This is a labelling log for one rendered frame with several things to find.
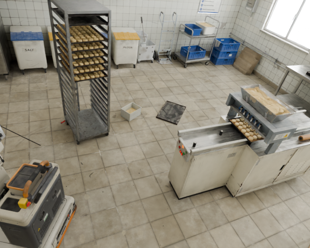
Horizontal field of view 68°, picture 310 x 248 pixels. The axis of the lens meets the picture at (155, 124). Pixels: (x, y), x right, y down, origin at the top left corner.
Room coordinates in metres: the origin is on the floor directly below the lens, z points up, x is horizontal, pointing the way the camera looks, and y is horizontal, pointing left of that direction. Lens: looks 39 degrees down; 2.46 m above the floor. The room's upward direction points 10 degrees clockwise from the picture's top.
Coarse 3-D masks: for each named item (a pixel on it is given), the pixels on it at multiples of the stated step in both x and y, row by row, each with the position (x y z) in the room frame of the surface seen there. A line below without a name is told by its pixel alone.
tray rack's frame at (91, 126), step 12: (48, 0) 2.71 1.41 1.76; (60, 0) 2.58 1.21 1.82; (72, 0) 2.66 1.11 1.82; (84, 0) 2.75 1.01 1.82; (96, 0) 2.84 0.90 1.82; (72, 12) 2.29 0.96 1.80; (84, 12) 2.36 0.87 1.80; (96, 12) 2.45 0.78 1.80; (108, 12) 2.53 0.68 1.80; (60, 72) 2.73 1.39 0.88; (60, 84) 2.71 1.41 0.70; (84, 120) 2.68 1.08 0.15; (96, 120) 2.73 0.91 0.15; (84, 132) 2.41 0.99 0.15; (96, 132) 2.46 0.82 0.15
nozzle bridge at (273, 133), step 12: (228, 96) 2.41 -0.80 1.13; (240, 96) 2.37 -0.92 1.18; (240, 108) 2.31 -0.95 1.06; (252, 108) 2.16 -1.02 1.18; (252, 120) 2.12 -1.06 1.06; (264, 120) 1.97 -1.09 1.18; (264, 132) 1.94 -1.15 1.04; (276, 132) 1.80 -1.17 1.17; (288, 132) 1.89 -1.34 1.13; (276, 144) 1.86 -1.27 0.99
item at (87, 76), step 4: (64, 64) 2.64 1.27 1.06; (68, 72) 2.48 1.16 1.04; (92, 72) 2.57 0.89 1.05; (96, 72) 2.57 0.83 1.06; (100, 72) 2.59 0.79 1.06; (76, 76) 2.39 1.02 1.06; (80, 76) 2.41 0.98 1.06; (84, 76) 2.45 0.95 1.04; (88, 76) 2.44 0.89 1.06; (92, 76) 2.45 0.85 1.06; (96, 76) 2.48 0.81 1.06; (100, 76) 2.52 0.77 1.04; (76, 80) 2.32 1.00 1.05
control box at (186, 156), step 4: (180, 140) 1.83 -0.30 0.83; (180, 144) 1.81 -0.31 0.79; (184, 144) 1.77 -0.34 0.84; (180, 148) 1.79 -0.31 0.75; (184, 148) 1.74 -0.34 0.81; (188, 148) 1.73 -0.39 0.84; (184, 152) 1.72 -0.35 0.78; (188, 152) 1.67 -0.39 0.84; (184, 156) 1.71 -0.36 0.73; (188, 156) 1.66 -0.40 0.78; (188, 160) 1.67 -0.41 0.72
